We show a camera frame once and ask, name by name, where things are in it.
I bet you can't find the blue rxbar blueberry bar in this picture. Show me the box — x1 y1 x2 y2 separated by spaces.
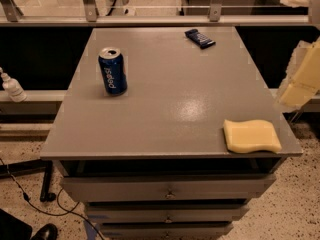
185 29 216 49

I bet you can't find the middle grey drawer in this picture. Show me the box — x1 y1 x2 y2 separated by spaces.
86 204 249 223

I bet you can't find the top grey drawer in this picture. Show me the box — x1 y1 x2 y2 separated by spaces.
62 174 276 202

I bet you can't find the yellow sponge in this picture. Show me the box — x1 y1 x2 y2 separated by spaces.
223 120 282 153

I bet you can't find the grey drawer cabinet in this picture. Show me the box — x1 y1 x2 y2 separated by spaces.
39 25 304 240

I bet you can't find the black shoe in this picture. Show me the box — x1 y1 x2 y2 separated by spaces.
30 223 58 240

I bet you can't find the metal railing frame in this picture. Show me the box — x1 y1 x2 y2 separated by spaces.
0 0 319 27

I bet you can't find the blue pepsi can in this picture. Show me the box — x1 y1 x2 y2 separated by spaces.
98 47 127 96

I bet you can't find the bottom grey drawer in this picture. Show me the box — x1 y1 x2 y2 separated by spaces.
101 222 233 239

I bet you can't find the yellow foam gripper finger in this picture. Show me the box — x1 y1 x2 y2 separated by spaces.
276 39 320 110

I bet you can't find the grey drawer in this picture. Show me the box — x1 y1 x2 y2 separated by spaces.
86 204 249 223
101 222 233 239
62 174 276 202

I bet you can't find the black metal stand leg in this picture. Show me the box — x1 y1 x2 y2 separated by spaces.
0 159 56 202

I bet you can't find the black cable on floor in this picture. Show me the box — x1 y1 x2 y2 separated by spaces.
0 157 105 240

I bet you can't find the white plastic bottle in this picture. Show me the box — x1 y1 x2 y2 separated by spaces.
0 68 27 102

